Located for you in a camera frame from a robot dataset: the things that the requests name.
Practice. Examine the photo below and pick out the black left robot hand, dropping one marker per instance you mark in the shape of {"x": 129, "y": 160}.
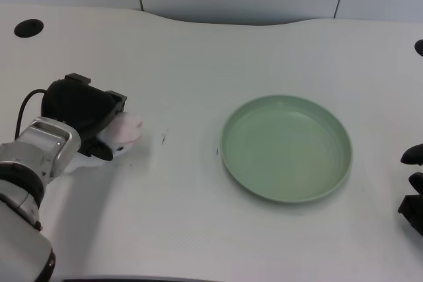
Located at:
{"x": 79, "y": 113}

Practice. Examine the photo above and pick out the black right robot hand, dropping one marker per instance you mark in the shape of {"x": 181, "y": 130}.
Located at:
{"x": 413, "y": 196}

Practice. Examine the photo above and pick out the white rabbit doll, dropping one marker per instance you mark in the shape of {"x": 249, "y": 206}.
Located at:
{"x": 124, "y": 130}

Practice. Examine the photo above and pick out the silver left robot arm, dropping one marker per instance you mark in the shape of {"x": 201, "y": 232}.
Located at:
{"x": 29, "y": 176}

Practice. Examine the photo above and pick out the green round plate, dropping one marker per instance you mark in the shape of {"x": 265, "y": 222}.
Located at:
{"x": 285, "y": 150}

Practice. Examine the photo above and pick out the black round table grommet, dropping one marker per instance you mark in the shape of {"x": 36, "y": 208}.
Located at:
{"x": 419, "y": 48}
{"x": 28, "y": 28}

